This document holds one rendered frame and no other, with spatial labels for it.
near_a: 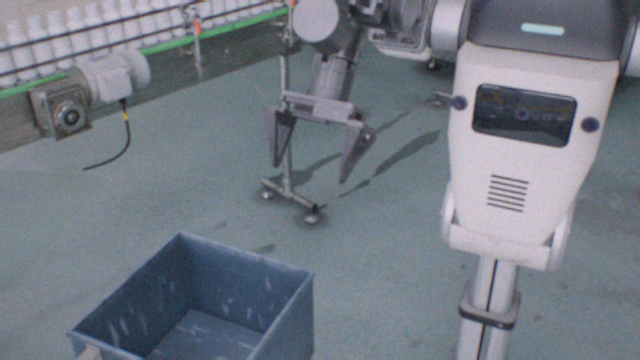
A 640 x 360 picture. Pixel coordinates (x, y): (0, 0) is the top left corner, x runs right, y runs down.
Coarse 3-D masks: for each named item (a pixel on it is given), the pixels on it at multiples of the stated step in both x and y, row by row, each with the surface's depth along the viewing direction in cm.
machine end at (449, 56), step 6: (630, 0) 377; (636, 0) 385; (630, 6) 381; (636, 6) 390; (630, 12) 385; (636, 12) 394; (432, 54) 445; (438, 54) 440; (444, 54) 436; (450, 54) 432; (456, 54) 429; (450, 60) 437; (456, 60) 433; (426, 66) 457; (432, 66) 455; (438, 66) 456; (618, 78) 436
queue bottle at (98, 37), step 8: (88, 8) 189; (96, 8) 190; (88, 16) 190; (96, 16) 191; (88, 24) 191; (96, 32) 192; (104, 32) 194; (96, 40) 193; (104, 40) 194; (96, 56) 196
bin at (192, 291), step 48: (192, 240) 126; (144, 288) 120; (192, 288) 134; (240, 288) 127; (288, 288) 121; (96, 336) 110; (144, 336) 123; (192, 336) 131; (240, 336) 131; (288, 336) 112
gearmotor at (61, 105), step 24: (72, 72) 182; (96, 72) 181; (120, 72) 182; (144, 72) 191; (48, 96) 173; (72, 96) 179; (96, 96) 183; (120, 96) 184; (48, 120) 178; (72, 120) 180
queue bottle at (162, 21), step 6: (156, 0) 205; (162, 0) 206; (156, 6) 205; (162, 6) 206; (168, 6) 208; (162, 12) 206; (168, 12) 208; (156, 18) 207; (162, 18) 207; (168, 18) 209; (156, 24) 208; (162, 24) 208; (168, 24) 210; (162, 36) 210; (168, 36) 211
